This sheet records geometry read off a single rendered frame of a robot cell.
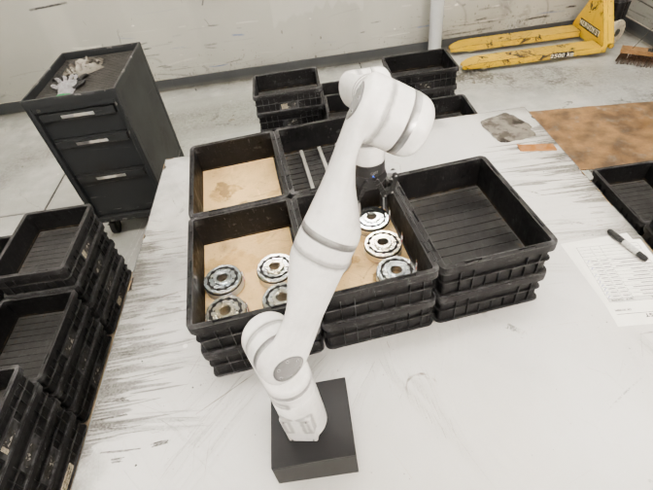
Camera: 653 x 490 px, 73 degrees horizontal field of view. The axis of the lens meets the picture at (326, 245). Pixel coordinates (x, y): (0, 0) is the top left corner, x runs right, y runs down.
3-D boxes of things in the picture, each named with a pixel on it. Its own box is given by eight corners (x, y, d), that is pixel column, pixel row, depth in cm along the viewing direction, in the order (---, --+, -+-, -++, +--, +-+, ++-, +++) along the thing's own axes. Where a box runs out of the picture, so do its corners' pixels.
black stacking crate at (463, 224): (547, 275, 114) (560, 244, 106) (438, 301, 111) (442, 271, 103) (478, 186, 142) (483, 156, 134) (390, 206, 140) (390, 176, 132)
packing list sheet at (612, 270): (710, 318, 112) (711, 317, 112) (621, 332, 112) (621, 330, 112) (633, 231, 136) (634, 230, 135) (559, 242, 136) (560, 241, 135)
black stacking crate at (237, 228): (321, 330, 109) (316, 301, 101) (202, 359, 107) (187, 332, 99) (295, 227, 137) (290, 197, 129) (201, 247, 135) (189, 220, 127)
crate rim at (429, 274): (440, 277, 105) (441, 270, 103) (318, 306, 102) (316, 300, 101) (389, 181, 133) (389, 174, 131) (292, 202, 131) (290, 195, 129)
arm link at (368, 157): (378, 137, 107) (377, 114, 102) (393, 162, 99) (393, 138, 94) (341, 145, 106) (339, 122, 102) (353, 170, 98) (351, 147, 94)
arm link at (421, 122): (406, 81, 80) (365, 60, 78) (450, 107, 56) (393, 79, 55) (384, 127, 84) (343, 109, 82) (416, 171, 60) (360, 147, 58)
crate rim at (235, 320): (318, 306, 102) (316, 300, 101) (189, 336, 100) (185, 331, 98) (292, 202, 131) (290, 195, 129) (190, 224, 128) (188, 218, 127)
